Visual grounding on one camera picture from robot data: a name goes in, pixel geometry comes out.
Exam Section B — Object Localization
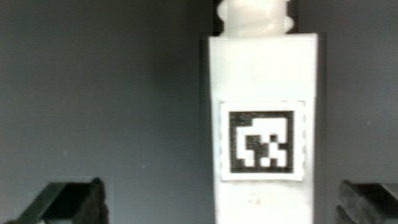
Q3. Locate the white table leg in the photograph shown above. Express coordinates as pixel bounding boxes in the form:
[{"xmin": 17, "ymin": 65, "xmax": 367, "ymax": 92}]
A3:
[{"xmin": 210, "ymin": 0, "xmax": 319, "ymax": 224}]

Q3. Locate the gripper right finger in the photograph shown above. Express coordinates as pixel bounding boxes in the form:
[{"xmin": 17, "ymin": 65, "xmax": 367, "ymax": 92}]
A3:
[{"xmin": 335, "ymin": 181, "xmax": 398, "ymax": 224}]

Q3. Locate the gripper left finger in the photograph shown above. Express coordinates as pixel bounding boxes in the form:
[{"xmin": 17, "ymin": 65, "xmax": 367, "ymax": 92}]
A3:
[{"xmin": 11, "ymin": 178, "xmax": 111, "ymax": 224}]

